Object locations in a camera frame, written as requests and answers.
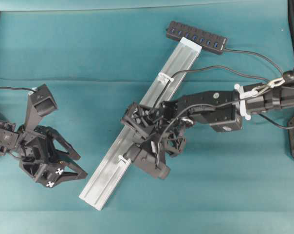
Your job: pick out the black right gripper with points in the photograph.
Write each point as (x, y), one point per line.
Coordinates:
(157, 125)

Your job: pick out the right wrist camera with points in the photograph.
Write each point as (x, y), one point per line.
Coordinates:
(147, 161)

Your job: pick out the black USB hub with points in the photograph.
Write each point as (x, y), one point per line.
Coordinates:
(208, 41)

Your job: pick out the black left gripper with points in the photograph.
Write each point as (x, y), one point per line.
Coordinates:
(37, 154)

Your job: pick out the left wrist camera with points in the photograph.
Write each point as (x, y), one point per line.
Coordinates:
(39, 104)

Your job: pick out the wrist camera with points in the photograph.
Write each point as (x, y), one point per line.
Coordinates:
(147, 161)
(39, 104)

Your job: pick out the teal table cloth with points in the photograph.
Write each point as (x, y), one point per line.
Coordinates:
(96, 63)

